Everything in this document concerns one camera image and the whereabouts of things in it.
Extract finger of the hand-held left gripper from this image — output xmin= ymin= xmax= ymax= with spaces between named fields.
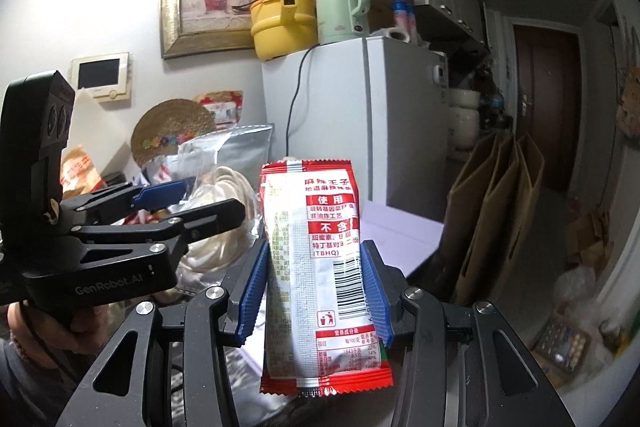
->
xmin=62 ymin=177 xmax=197 ymax=228
xmin=80 ymin=199 xmax=246 ymax=258

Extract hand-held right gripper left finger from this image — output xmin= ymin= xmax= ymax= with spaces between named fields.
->
xmin=67 ymin=239 xmax=271 ymax=427

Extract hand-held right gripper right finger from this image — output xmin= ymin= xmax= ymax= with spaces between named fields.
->
xmin=361 ymin=239 xmax=571 ymax=427

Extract white round noodle packet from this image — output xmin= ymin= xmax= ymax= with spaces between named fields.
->
xmin=177 ymin=164 xmax=266 ymax=288

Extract red white snack packet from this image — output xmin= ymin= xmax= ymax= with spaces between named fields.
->
xmin=259 ymin=158 xmax=392 ymax=395

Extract person's left hand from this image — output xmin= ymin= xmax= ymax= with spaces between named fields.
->
xmin=7 ymin=302 xmax=113 ymax=355

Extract woven straw hat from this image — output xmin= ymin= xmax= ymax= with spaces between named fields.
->
xmin=131 ymin=99 xmax=217 ymax=168

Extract silver stand-up pouch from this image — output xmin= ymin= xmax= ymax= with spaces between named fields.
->
xmin=177 ymin=123 xmax=276 ymax=243

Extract red orange snack bag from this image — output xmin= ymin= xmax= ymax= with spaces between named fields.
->
xmin=60 ymin=144 xmax=103 ymax=198

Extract red white printed bag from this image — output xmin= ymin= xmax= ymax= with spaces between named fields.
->
xmin=194 ymin=90 xmax=244 ymax=128

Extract brown paper bag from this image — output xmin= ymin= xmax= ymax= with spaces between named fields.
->
xmin=446 ymin=132 xmax=501 ymax=303

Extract folded cardboard boxes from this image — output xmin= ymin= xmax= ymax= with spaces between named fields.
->
xmin=462 ymin=137 xmax=526 ymax=308
xmin=510 ymin=134 xmax=546 ymax=258

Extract white fridge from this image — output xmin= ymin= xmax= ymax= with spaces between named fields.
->
xmin=261 ymin=36 xmax=451 ymax=228

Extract cardboard box of jars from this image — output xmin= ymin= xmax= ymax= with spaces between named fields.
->
xmin=532 ymin=307 xmax=591 ymax=365

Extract clear plastic floor bag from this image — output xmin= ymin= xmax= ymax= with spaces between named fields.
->
xmin=552 ymin=267 xmax=596 ymax=308

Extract yellow cooking pot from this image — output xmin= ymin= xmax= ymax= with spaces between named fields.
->
xmin=249 ymin=0 xmax=318 ymax=62

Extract crumpled brown paper bags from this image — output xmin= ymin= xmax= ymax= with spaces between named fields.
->
xmin=567 ymin=207 xmax=613 ymax=265

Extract pale green electric kettle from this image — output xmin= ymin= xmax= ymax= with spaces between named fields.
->
xmin=314 ymin=0 xmax=371 ymax=46

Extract dark wooden door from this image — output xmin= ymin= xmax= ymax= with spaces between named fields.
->
xmin=512 ymin=24 xmax=583 ymax=192

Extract white wall intercom panel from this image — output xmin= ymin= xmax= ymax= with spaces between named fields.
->
xmin=70 ymin=53 xmax=133 ymax=104

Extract black power cable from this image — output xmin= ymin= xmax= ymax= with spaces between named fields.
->
xmin=285 ymin=46 xmax=316 ymax=158

